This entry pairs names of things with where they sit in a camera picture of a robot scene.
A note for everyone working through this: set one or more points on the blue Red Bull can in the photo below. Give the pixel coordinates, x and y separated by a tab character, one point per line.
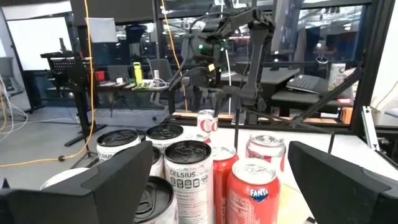
62	178

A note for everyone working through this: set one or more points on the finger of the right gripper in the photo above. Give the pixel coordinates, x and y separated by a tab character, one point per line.
236	99
219	104

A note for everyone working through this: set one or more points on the green bottle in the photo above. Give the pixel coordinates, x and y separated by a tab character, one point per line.
137	73

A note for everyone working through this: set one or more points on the white whiteboard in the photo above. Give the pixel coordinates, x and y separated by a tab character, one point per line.
38	43

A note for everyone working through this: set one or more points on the white tilted paper sheet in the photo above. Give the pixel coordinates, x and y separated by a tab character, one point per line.
101	30

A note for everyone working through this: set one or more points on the red Fanta soda can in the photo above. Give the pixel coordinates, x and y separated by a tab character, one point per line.
267	149
224	180
252	193

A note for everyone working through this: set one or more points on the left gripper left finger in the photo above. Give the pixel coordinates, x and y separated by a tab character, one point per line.
77	202

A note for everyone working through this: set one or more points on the black aluminium table frame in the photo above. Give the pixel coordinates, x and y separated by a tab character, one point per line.
367	62

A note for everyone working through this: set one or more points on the grey office chair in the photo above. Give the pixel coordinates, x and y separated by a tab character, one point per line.
161	70

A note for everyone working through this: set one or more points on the silver metal bar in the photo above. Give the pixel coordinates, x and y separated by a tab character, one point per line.
370	127

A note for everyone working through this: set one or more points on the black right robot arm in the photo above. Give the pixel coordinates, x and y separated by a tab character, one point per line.
258	62

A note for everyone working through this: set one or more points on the white glossy table mat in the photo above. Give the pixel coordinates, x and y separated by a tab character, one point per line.
348	146

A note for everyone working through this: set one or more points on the black tripod stand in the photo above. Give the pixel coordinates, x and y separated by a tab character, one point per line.
77	81

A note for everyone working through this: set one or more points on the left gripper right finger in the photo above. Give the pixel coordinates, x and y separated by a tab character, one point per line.
342	196

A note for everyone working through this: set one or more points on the black office desk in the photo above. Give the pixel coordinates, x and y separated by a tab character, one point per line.
304	99

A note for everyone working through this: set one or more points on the small red box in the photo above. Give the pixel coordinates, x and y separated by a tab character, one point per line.
100	76

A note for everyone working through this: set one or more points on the black keyboard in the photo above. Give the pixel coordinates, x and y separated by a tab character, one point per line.
306	83

